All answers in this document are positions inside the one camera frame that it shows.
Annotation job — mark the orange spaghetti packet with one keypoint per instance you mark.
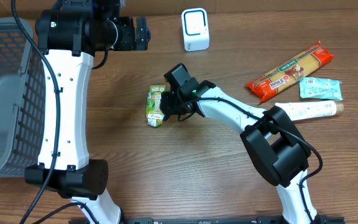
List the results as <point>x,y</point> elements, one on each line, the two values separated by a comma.
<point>290,72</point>

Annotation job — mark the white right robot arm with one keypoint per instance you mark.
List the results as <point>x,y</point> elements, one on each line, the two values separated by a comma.
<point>275,146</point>

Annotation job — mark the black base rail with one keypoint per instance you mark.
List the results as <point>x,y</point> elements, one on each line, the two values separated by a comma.
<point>259,220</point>

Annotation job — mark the teal snack packet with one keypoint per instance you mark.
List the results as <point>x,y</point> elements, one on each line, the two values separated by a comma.
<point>320,88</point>

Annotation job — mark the white tube with gold cap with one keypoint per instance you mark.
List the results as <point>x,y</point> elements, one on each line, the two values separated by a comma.
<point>312,109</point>

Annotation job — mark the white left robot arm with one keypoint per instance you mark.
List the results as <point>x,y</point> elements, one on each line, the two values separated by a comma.
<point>69,36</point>

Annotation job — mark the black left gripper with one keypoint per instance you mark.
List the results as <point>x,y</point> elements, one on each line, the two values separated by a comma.
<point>140,33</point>

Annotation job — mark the green juice carton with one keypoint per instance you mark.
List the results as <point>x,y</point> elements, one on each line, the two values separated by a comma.
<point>153,114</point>

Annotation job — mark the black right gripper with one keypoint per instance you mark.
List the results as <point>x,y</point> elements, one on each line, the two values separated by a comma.
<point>171,109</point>

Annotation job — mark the white barcode scanner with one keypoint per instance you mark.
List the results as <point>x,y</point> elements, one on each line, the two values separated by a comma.
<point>195,29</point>

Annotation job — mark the grey plastic shopping basket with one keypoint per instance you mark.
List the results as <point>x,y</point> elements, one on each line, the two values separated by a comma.
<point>22,101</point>

